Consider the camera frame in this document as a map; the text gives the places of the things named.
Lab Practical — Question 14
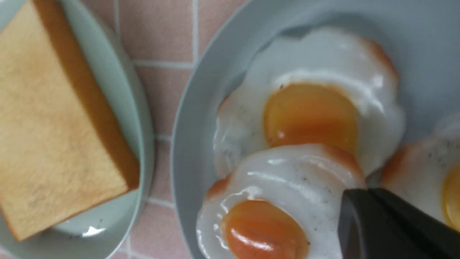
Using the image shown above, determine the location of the mint green plate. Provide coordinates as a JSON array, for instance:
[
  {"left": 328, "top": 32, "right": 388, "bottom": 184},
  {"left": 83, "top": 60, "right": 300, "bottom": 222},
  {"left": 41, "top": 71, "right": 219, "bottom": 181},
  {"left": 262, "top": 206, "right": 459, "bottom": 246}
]
[{"left": 0, "top": 0, "right": 155, "bottom": 259}]

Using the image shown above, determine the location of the grey egg plate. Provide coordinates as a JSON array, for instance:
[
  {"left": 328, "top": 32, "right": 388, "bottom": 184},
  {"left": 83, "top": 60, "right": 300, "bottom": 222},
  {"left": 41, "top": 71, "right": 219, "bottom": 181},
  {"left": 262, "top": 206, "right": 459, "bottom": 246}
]
[{"left": 170, "top": 0, "right": 460, "bottom": 259}]

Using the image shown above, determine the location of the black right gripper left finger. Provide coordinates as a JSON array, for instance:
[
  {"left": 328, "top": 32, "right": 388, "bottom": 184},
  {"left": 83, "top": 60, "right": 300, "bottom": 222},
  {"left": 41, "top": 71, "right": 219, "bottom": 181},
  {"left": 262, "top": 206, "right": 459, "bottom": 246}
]
[{"left": 338, "top": 189, "right": 414, "bottom": 259}]

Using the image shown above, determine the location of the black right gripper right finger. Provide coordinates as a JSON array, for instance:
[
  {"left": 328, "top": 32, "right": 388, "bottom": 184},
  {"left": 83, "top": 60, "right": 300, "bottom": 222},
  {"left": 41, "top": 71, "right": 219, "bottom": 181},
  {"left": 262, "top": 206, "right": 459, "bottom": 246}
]
[{"left": 370, "top": 188, "right": 460, "bottom": 259}]

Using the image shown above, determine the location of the pink checkered tablecloth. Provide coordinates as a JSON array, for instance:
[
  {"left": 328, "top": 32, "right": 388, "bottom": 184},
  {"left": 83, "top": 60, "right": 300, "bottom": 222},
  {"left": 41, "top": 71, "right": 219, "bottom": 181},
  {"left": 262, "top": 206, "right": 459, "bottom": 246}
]
[{"left": 84, "top": 0, "right": 245, "bottom": 259}]

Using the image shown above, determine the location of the fried egg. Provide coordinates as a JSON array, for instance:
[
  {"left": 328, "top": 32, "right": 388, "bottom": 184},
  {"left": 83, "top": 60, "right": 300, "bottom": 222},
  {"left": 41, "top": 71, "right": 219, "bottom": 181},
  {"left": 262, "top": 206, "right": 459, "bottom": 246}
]
[
  {"left": 379, "top": 114, "right": 460, "bottom": 231},
  {"left": 196, "top": 144, "right": 367, "bottom": 259},
  {"left": 212, "top": 27, "right": 406, "bottom": 178}
]

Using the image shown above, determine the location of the toast slice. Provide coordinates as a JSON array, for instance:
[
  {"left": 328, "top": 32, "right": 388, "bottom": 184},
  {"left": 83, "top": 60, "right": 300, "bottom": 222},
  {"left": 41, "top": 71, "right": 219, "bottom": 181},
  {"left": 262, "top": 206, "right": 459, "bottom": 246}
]
[{"left": 0, "top": 0, "right": 140, "bottom": 241}]

